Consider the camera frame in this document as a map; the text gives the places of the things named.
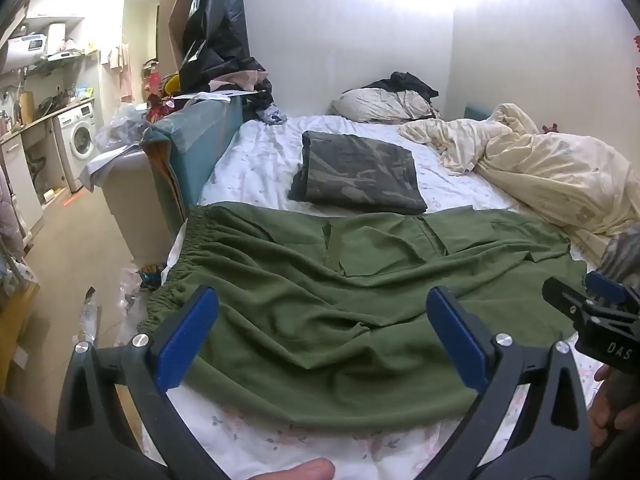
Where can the teal headboard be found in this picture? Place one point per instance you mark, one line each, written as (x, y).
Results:
(475, 111)

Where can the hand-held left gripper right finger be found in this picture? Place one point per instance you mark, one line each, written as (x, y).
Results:
(457, 340)

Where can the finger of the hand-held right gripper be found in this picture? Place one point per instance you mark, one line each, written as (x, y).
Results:
(562, 297)
(606, 286)

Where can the pink hanging towel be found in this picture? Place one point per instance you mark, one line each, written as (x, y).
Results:
(125, 72)

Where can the person's right hand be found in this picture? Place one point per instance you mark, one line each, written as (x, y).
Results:
(606, 410)

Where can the pile of mixed clothes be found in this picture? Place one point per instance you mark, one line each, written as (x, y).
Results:
(265, 105)

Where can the green pants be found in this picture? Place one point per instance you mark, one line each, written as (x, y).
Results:
(310, 310)

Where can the dark clothes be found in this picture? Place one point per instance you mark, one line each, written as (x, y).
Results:
(402, 84)

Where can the pale pillow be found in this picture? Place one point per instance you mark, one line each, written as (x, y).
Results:
(372, 106)

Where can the white water heater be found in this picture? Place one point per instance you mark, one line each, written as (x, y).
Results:
(22, 52)

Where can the white washing machine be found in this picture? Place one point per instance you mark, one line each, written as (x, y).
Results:
(76, 137)

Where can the cream duvet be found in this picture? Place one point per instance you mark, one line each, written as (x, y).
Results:
(550, 175)

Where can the grey camouflage cloth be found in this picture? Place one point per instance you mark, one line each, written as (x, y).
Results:
(622, 255)

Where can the cardboard sheet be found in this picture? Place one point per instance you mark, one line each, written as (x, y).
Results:
(176, 20)

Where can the white floral bed sheet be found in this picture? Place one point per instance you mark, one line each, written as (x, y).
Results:
(260, 160)

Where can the person's left hand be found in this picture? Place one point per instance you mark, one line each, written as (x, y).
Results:
(295, 471)

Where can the clear plastic bag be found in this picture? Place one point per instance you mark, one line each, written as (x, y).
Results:
(117, 127)

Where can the folded camouflage pants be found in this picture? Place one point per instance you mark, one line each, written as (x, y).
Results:
(360, 170)

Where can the wooden kitchen counter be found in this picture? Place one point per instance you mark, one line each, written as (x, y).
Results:
(35, 121)

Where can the black plastic bag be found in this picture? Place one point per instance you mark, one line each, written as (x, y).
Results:
(215, 25)

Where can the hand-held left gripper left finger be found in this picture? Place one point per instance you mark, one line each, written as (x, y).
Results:
(186, 340)

